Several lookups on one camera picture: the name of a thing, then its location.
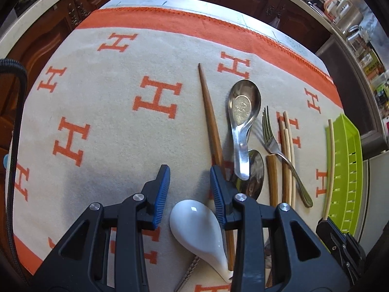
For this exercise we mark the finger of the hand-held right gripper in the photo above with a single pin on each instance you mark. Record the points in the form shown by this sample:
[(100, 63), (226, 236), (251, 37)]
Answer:
[(337, 243)]

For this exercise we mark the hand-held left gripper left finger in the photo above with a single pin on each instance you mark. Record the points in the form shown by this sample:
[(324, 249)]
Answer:
[(159, 194)]

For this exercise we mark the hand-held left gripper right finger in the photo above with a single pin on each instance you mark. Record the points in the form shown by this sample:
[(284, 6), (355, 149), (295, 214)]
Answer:
[(218, 194)]

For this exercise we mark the white ceramic spoon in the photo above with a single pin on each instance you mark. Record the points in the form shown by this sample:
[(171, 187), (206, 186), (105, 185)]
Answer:
[(197, 228)]

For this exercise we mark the round steel spoon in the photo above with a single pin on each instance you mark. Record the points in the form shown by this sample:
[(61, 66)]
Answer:
[(255, 170)]

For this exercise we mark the brown wooden chopstick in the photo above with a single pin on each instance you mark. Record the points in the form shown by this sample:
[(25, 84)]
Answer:
[(272, 182)]

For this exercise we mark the steel fork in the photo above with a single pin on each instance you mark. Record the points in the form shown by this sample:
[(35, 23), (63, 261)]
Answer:
[(269, 133)]

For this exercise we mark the twisted steel chopstick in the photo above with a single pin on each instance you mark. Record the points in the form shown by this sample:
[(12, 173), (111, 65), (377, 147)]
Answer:
[(188, 269)]

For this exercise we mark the dark wooden chopstick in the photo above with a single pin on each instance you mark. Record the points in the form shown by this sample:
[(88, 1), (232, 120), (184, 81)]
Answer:
[(209, 112)]

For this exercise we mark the green plastic tray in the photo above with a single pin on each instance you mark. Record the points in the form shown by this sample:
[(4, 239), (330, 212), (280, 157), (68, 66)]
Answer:
[(346, 158)]

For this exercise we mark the steel soup spoon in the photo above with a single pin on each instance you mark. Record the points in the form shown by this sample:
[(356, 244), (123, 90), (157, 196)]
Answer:
[(243, 106)]

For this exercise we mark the silver refrigerator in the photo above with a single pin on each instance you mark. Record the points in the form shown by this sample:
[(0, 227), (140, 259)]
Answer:
[(378, 188)]

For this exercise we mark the orange beige printed blanket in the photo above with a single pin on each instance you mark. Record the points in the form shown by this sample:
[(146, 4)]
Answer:
[(100, 91)]

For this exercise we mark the small blue object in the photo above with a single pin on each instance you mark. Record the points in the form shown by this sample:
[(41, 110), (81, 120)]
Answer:
[(5, 161)]

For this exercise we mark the yellow green box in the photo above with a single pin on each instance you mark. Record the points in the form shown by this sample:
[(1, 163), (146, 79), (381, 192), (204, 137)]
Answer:
[(372, 67)]

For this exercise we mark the white plastic bag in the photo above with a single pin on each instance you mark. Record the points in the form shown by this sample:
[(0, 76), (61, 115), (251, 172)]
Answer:
[(275, 21)]

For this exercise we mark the glass jug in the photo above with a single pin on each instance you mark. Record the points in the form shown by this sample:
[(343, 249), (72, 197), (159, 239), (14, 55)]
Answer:
[(355, 38)]

